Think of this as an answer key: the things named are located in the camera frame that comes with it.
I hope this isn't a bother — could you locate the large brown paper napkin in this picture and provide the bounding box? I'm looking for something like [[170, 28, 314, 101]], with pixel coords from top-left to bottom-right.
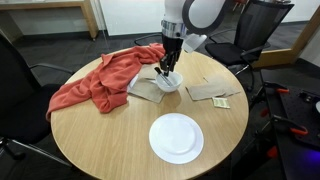
[[127, 78, 166, 104]]

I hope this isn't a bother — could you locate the black clamp orange handle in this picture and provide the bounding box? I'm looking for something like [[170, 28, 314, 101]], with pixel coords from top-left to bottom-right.
[[271, 114, 309, 137], [263, 81, 291, 95], [266, 145, 280, 160]]

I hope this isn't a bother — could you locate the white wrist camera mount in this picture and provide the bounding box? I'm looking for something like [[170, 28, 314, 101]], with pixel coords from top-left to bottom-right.
[[182, 33, 208, 54]]

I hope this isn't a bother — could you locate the white ceramic bowl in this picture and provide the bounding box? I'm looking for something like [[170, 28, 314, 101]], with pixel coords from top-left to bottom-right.
[[154, 70, 184, 93]]

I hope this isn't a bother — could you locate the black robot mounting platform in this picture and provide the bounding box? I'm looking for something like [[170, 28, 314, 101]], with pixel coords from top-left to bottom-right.
[[266, 84, 320, 180]]

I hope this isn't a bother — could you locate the white paper sheet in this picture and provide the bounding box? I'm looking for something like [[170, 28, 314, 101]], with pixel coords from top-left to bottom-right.
[[125, 73, 140, 93]]

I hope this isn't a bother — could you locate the yellowish condiment packet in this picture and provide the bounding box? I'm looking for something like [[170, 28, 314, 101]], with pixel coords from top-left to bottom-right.
[[211, 96, 231, 110]]

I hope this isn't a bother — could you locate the light wooden table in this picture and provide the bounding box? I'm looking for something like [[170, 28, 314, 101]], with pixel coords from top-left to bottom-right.
[[0, 0, 100, 42]]

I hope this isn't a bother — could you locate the small brown paper napkin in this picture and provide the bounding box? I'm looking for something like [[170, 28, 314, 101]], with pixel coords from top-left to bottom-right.
[[137, 63, 160, 81]]

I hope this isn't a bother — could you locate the black and silver pen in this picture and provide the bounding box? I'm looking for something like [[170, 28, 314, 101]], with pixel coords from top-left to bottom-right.
[[153, 66, 174, 88]]

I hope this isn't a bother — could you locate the white round plate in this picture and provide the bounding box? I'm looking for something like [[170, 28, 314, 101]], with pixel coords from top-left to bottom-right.
[[148, 112, 205, 165]]

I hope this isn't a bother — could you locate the black mesh office chair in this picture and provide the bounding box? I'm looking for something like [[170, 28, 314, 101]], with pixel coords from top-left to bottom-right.
[[134, 32, 164, 47], [0, 33, 75, 168], [204, 0, 295, 93]]

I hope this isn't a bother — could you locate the orange fleece cloth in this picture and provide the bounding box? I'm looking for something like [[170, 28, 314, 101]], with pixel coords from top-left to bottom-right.
[[45, 43, 167, 122]]

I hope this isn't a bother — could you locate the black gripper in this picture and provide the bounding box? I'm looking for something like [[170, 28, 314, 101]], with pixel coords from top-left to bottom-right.
[[159, 33, 184, 77]]

